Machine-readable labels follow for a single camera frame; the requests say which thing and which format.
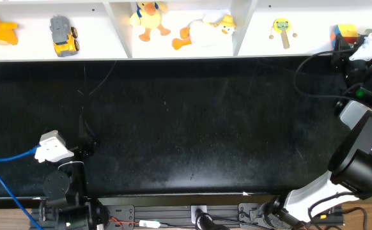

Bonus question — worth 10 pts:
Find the yellow wooden rattle drum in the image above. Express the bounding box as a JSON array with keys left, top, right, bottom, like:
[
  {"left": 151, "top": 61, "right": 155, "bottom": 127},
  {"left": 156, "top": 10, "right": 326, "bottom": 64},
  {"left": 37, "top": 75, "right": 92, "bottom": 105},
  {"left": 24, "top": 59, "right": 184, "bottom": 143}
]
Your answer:
[{"left": 268, "top": 18, "right": 298, "bottom": 50}]

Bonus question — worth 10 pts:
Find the mounting rail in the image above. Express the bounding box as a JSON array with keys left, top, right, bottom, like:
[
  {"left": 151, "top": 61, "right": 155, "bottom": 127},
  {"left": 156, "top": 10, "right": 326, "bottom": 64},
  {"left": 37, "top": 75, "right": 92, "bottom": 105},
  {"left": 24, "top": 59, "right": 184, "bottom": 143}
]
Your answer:
[{"left": 96, "top": 204, "right": 368, "bottom": 230}]

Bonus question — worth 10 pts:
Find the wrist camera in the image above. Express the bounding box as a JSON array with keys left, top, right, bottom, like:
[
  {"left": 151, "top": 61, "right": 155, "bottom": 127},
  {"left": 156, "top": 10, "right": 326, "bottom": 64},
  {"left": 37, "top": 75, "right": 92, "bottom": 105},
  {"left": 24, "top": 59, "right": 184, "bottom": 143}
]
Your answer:
[
  {"left": 34, "top": 130, "right": 75, "bottom": 164},
  {"left": 348, "top": 28, "right": 372, "bottom": 62}
]

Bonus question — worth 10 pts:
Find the white plush duck yellow hat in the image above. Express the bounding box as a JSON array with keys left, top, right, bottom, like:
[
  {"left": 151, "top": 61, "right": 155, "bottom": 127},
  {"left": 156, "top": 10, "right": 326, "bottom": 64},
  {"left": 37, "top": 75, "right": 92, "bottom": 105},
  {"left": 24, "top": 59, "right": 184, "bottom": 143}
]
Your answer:
[{"left": 172, "top": 13, "right": 237, "bottom": 50}]

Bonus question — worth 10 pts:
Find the grey and yellow toy truck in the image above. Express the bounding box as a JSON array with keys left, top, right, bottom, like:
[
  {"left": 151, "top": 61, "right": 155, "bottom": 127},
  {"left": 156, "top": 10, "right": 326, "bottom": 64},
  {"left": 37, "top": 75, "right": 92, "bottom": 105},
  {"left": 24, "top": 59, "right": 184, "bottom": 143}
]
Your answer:
[{"left": 49, "top": 15, "right": 81, "bottom": 58}]

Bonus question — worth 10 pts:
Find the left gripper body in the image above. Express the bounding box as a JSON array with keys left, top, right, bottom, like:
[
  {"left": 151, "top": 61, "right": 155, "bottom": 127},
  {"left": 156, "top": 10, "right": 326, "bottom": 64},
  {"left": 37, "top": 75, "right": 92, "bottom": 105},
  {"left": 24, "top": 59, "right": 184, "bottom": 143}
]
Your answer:
[{"left": 72, "top": 143, "right": 97, "bottom": 158}]

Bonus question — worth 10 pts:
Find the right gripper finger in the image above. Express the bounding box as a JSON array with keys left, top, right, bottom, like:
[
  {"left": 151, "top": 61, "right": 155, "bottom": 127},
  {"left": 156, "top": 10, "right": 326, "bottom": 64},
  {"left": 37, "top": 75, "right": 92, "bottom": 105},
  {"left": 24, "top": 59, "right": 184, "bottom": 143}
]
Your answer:
[{"left": 332, "top": 33, "right": 345, "bottom": 63}]

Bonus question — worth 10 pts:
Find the blue cable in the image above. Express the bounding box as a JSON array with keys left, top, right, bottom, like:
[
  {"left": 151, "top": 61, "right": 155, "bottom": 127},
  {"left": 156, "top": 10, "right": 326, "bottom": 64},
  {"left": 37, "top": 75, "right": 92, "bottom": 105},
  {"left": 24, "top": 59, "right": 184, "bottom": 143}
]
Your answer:
[{"left": 0, "top": 145, "right": 45, "bottom": 230}]

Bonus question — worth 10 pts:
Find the black cable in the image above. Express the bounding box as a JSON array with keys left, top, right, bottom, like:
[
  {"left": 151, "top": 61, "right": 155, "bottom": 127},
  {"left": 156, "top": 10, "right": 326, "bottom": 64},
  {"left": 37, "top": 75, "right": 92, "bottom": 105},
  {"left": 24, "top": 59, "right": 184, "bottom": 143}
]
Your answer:
[{"left": 293, "top": 49, "right": 372, "bottom": 224}]

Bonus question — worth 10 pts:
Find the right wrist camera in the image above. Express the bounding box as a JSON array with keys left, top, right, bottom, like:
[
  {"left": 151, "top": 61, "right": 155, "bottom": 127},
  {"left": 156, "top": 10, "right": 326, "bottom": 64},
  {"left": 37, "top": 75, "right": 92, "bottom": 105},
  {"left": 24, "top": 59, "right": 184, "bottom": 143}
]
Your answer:
[{"left": 348, "top": 28, "right": 372, "bottom": 62}]

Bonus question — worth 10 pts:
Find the many-coloured puzzle cube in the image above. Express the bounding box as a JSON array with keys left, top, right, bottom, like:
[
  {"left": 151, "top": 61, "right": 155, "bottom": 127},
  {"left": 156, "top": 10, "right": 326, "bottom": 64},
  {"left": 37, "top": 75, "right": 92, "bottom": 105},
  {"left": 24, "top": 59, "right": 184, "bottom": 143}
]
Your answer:
[{"left": 330, "top": 24, "right": 359, "bottom": 49}]

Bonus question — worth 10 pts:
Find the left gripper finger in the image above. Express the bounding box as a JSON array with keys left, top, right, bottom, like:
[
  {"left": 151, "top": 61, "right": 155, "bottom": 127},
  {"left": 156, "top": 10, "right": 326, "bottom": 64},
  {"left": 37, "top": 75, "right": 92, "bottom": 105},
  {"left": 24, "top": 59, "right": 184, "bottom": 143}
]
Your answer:
[{"left": 78, "top": 110, "right": 97, "bottom": 151}]

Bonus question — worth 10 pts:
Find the white shelf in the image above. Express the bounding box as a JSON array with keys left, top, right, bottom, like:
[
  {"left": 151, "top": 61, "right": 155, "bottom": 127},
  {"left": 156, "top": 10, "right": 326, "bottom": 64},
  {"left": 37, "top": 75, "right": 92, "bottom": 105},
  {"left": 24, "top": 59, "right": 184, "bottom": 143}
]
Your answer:
[{"left": 0, "top": 0, "right": 372, "bottom": 63}]

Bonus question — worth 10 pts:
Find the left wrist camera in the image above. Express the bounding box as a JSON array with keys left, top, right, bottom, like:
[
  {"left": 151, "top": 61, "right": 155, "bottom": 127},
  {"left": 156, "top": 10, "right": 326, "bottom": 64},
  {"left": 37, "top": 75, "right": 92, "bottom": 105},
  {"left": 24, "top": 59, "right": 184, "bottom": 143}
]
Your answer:
[{"left": 34, "top": 130, "right": 75, "bottom": 164}]

